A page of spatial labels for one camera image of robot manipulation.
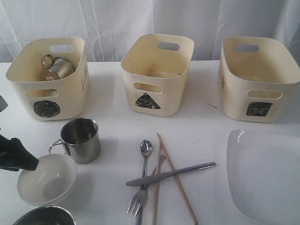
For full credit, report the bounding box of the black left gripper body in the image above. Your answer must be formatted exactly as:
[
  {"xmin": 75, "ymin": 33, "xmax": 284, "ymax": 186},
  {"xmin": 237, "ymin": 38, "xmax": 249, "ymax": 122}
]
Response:
[{"xmin": 0, "ymin": 135, "xmax": 39, "ymax": 172}]

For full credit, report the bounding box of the white ceramic bowl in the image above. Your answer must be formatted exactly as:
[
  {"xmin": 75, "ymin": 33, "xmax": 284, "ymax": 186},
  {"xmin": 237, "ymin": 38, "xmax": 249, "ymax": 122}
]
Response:
[{"xmin": 17, "ymin": 154, "xmax": 77, "ymax": 206}]

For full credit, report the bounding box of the stainless steel bowl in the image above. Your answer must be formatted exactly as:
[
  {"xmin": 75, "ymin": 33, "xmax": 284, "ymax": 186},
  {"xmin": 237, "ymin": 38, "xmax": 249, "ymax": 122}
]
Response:
[{"xmin": 14, "ymin": 206, "xmax": 76, "ymax": 225}]

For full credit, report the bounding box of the matte steel mug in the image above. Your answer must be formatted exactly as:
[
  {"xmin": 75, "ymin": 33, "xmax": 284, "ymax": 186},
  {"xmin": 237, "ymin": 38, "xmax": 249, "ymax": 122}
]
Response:
[{"xmin": 48, "ymin": 117, "xmax": 101, "ymax": 164}]

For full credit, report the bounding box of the shiny steel mug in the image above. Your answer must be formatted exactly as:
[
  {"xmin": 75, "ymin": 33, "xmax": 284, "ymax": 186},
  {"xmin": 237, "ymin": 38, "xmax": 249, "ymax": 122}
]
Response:
[{"xmin": 40, "ymin": 54, "xmax": 75, "ymax": 81}]

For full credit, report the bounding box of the steel table knife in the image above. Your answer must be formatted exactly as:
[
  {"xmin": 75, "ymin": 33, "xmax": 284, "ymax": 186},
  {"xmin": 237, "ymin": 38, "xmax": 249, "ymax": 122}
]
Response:
[{"xmin": 126, "ymin": 162, "xmax": 217, "ymax": 187}]

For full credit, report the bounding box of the small steel teaspoon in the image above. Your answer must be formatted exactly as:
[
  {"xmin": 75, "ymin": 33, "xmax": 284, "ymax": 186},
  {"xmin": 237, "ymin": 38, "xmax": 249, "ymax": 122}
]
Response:
[{"xmin": 135, "ymin": 140, "xmax": 152, "ymax": 225}]

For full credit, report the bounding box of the wooden chopstick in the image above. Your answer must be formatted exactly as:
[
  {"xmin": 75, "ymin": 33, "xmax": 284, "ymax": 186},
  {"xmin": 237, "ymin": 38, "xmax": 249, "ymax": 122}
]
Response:
[
  {"xmin": 157, "ymin": 133, "xmax": 198, "ymax": 225},
  {"xmin": 151, "ymin": 143, "xmax": 162, "ymax": 225}
]

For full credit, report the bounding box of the cream bin with circle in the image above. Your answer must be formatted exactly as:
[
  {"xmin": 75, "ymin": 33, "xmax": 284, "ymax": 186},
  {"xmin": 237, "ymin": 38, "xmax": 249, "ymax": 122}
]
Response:
[{"xmin": 6, "ymin": 37, "xmax": 89, "ymax": 121}]

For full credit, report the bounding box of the small steel fork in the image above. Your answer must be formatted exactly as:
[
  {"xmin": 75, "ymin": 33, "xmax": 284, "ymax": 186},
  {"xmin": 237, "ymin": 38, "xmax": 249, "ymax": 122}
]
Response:
[{"xmin": 127, "ymin": 168, "xmax": 164, "ymax": 223}]

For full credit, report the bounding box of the white backdrop curtain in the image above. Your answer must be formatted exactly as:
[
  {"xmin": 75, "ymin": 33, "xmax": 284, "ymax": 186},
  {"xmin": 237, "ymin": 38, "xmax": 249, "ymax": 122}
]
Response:
[{"xmin": 0, "ymin": 0, "xmax": 300, "ymax": 62}]

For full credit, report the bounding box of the cream bin with triangle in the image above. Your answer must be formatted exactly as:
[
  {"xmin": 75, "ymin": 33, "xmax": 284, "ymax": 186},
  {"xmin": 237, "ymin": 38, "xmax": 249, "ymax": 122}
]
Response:
[{"xmin": 121, "ymin": 33, "xmax": 195, "ymax": 117}]

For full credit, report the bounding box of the white square plate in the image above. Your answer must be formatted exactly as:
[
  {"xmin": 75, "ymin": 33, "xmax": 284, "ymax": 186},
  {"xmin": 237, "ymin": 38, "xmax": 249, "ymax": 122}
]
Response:
[{"xmin": 226, "ymin": 129, "xmax": 300, "ymax": 225}]

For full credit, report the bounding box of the cream bin with square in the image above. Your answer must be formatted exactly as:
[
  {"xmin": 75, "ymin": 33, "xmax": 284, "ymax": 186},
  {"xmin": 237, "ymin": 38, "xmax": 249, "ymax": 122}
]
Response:
[{"xmin": 218, "ymin": 36, "xmax": 300, "ymax": 123}]

